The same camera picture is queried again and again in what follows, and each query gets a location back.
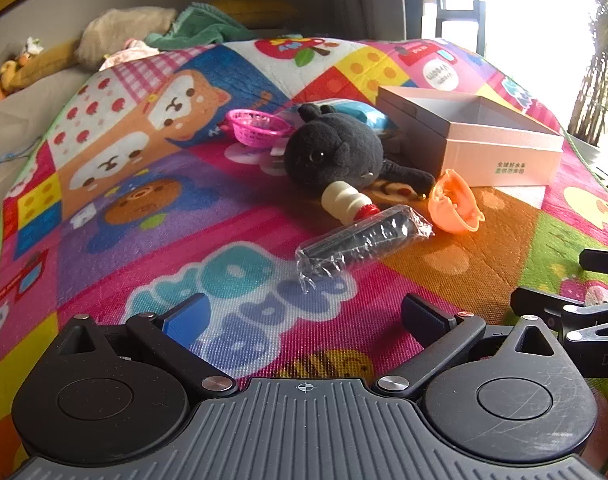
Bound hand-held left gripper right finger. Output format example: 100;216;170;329
374;292;559;401

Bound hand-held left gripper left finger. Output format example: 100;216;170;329
56;292;239;398

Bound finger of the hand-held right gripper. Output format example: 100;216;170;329
580;248;608;277
510;286;608;345

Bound plastic-wrapped black cylinder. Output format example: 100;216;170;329
295;205;435;293

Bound orange plastic toy shell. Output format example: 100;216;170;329
429;169;486;235

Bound white toy bottle red cap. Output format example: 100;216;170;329
321;181;379;226

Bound pink cardboard box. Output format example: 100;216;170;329
376;85;564;188

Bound black plush toy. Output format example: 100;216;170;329
283;102;437;196

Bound pink plastic toy basket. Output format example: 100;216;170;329
226;109;295;149

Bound light blue pouch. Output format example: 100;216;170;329
304;99;397;133

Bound colourful printed play mat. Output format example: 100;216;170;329
0;35;608;480

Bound bamboo plants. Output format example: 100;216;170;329
566;0;608;146

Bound pink baby clothes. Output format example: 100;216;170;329
99;37;159;72

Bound small plush toys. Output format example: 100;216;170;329
9;40;82;91

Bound green towel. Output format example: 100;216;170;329
144;2;257;51

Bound beige pillow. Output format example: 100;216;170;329
75;7;177;72

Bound yellow pillow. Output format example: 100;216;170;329
209;0;297;28

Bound black window frame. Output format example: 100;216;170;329
431;0;487;56

